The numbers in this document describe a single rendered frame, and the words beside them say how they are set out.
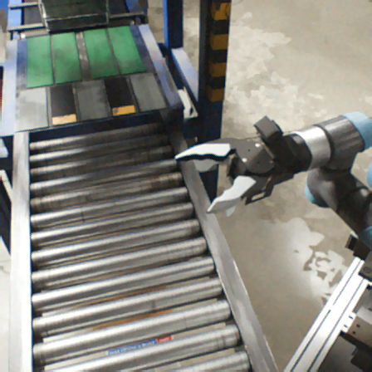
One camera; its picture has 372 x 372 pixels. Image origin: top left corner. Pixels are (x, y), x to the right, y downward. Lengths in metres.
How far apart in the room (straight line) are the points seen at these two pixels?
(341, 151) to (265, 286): 1.32
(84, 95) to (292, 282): 1.22
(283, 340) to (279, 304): 0.17
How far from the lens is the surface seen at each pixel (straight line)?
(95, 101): 1.66
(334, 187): 0.85
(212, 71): 1.51
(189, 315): 1.04
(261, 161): 0.71
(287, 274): 2.10
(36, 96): 1.74
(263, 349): 1.02
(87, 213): 1.25
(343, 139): 0.80
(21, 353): 1.06
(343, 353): 1.73
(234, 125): 2.83
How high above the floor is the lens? 1.72
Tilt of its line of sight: 46 degrees down
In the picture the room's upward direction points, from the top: straight up
